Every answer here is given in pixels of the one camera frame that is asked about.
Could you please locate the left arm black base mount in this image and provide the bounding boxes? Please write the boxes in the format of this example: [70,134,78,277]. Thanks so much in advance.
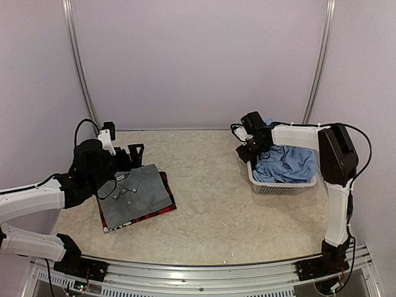
[53,257,108,282]

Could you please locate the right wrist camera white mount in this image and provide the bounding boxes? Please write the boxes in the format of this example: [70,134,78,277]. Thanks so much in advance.
[230,123,251,143]

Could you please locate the left aluminium frame post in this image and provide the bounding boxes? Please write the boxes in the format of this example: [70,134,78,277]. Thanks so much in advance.
[61,0,99,125]

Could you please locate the right aluminium frame post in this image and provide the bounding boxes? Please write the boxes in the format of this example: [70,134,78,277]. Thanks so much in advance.
[302,0,337,124]

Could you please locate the red black plaid shirt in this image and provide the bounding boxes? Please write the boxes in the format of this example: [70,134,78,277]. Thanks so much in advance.
[103,170,178,235]

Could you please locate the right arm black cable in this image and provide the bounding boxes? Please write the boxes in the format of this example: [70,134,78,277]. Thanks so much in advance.
[337,123,372,186]

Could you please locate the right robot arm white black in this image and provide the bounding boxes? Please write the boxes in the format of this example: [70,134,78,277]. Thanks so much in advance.
[230,111,358,275]

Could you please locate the light blue long sleeve shirt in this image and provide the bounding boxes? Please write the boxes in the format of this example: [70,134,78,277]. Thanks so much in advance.
[252,117,318,185]

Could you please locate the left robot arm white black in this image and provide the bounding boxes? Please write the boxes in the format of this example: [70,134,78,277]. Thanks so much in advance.
[1,139,144,275]

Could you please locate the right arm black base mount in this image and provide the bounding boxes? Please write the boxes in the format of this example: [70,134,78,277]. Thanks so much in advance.
[296,257,350,282]

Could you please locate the grey button shirt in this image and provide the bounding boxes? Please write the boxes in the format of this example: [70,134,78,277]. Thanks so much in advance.
[96,163,171,230]

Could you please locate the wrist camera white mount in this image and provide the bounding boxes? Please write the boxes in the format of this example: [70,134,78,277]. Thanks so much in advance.
[230,123,251,143]
[98,121,116,155]

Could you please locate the front aluminium rail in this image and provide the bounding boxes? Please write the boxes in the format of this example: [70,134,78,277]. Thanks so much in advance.
[29,244,377,297]

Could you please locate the white plastic laundry basket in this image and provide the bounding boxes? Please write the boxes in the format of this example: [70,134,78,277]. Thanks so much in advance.
[246,145,318,196]

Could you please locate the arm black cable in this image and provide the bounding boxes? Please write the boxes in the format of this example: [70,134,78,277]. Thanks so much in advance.
[337,123,372,186]
[74,118,100,146]

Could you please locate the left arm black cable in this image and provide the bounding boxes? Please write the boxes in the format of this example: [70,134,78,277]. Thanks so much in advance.
[74,118,100,146]

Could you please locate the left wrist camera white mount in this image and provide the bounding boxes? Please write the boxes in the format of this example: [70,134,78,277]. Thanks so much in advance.
[98,121,116,155]

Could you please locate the aluminium frame post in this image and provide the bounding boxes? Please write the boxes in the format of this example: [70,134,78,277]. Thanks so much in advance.
[61,0,99,125]
[302,0,337,124]

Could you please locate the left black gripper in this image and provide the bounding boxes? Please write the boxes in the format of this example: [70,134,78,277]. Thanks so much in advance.
[90,143,144,191]

